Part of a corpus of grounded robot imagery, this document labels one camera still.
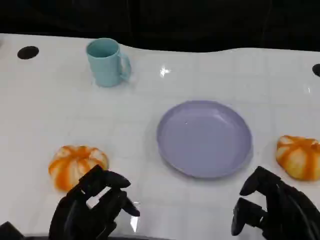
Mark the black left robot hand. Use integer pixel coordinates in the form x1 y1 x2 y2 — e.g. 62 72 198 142
48 164 141 240

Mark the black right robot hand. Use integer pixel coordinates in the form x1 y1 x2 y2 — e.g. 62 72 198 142
231 166 320 240

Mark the lilac plate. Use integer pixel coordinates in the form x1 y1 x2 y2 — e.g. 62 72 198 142
156 100 253 179

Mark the pale green mug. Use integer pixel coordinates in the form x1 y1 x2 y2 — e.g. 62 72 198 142
86 37 132 88

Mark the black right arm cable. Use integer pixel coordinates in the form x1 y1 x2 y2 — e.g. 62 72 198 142
276 183 317 240

